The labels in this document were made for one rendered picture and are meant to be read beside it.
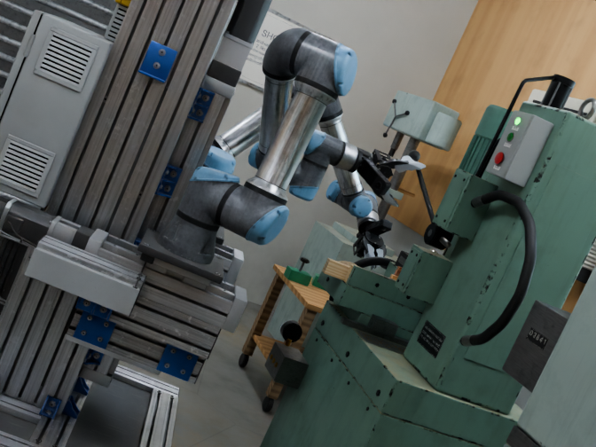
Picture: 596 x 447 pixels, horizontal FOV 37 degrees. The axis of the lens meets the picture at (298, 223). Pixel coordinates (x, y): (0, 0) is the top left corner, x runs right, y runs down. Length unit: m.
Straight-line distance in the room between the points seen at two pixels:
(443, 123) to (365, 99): 1.03
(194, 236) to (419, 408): 0.69
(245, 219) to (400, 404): 0.58
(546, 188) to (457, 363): 0.46
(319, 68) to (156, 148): 0.51
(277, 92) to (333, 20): 3.16
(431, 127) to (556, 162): 2.65
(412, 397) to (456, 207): 0.47
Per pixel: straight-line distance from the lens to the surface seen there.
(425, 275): 2.24
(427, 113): 4.77
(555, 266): 2.18
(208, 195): 2.22
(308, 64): 2.21
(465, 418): 2.21
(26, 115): 2.40
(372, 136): 5.66
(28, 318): 2.53
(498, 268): 2.11
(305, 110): 2.19
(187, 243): 2.23
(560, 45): 4.94
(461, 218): 2.19
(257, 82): 5.34
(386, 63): 5.63
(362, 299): 2.39
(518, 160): 2.10
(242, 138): 2.87
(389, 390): 2.10
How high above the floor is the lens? 1.29
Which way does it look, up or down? 7 degrees down
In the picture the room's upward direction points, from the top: 24 degrees clockwise
